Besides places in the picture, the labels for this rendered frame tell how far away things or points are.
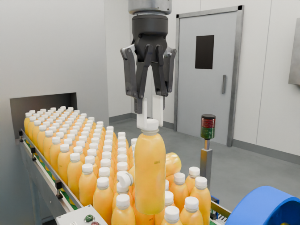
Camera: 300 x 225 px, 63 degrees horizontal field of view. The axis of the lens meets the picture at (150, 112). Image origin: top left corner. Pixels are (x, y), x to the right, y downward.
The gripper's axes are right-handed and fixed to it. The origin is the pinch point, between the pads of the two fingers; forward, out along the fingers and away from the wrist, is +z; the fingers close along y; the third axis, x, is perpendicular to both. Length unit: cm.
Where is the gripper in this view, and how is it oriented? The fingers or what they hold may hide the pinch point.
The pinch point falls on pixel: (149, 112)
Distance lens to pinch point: 54.7
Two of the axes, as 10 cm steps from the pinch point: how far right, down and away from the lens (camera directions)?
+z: 0.0, 9.7, 2.3
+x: -6.0, -1.8, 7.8
